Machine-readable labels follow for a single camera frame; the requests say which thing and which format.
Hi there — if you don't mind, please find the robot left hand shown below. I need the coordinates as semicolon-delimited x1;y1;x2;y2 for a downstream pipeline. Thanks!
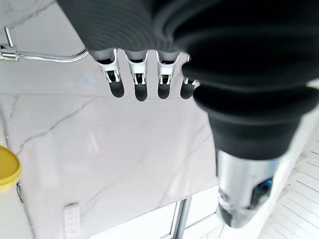
56;0;319;229

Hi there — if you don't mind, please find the yellow plastic bowl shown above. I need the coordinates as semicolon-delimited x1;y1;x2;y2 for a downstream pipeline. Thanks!
0;145;22;193

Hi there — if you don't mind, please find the white wall socket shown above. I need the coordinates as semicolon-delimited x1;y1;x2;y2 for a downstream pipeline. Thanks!
63;203;81;238

